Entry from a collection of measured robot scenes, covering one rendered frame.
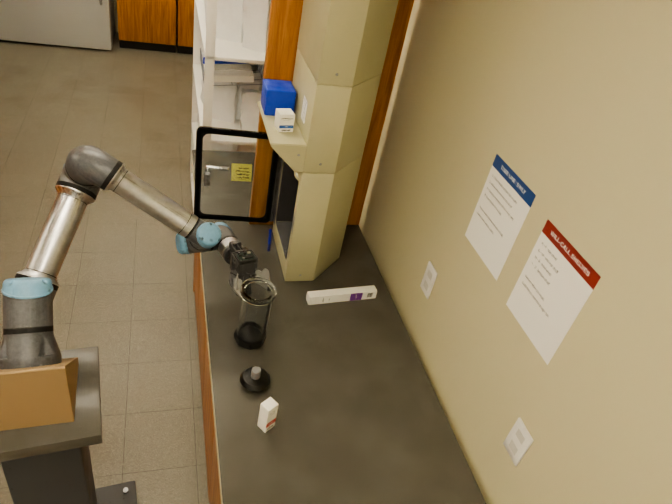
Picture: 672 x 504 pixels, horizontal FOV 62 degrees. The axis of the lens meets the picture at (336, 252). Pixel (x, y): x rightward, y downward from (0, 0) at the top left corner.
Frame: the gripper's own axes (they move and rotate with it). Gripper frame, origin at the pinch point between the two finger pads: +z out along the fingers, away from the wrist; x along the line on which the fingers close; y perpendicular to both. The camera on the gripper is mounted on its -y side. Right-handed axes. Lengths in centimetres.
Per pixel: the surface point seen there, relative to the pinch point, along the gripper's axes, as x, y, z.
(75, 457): -56, -40, 7
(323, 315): 29.4, -21.2, -5.9
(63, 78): -3, -76, -460
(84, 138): -4, -87, -338
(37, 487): -67, -51, 4
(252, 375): -6.3, -18.2, 14.8
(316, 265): 34.5, -12.1, -23.3
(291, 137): 21, 38, -28
